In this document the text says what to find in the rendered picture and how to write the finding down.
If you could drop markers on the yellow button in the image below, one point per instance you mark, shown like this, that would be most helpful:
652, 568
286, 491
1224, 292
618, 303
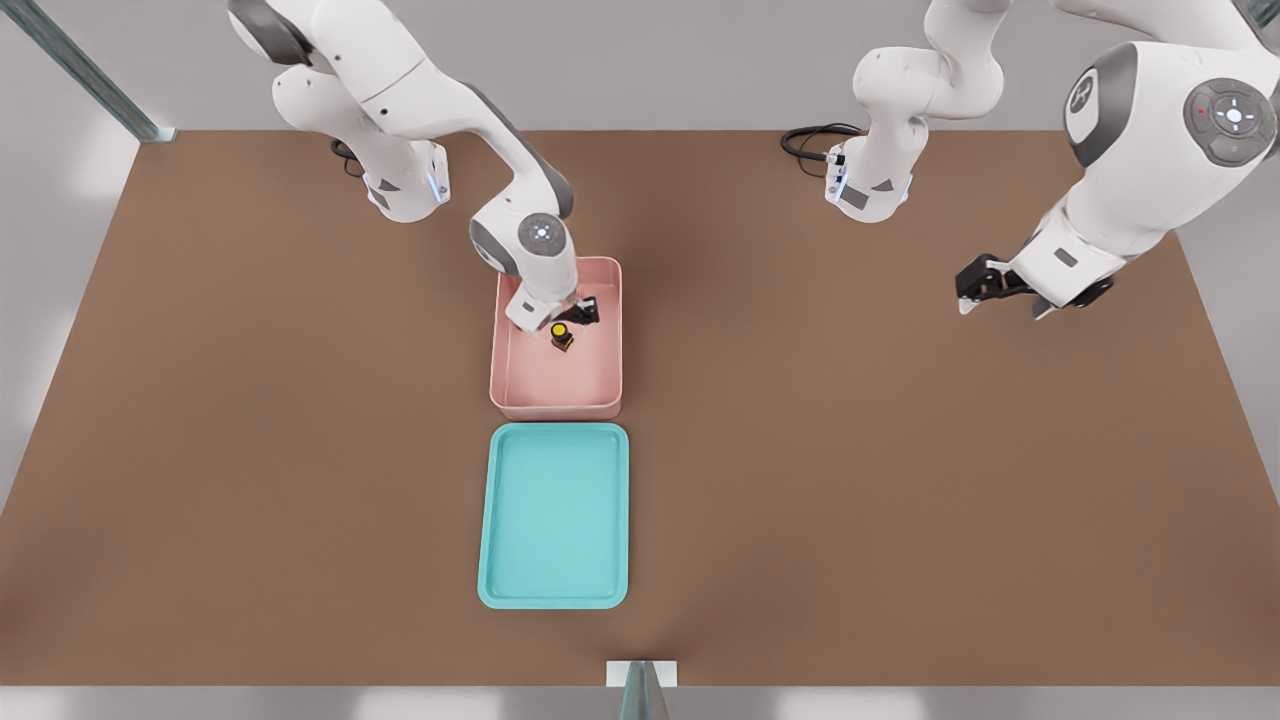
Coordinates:
562, 334

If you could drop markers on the pink rectangular box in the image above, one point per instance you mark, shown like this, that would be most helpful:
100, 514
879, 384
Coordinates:
560, 385

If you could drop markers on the pale blue-green tray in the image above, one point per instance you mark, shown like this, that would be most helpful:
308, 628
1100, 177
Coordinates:
554, 515

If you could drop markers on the silver frame post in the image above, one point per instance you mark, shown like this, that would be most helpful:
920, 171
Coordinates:
85, 75
641, 690
1262, 10

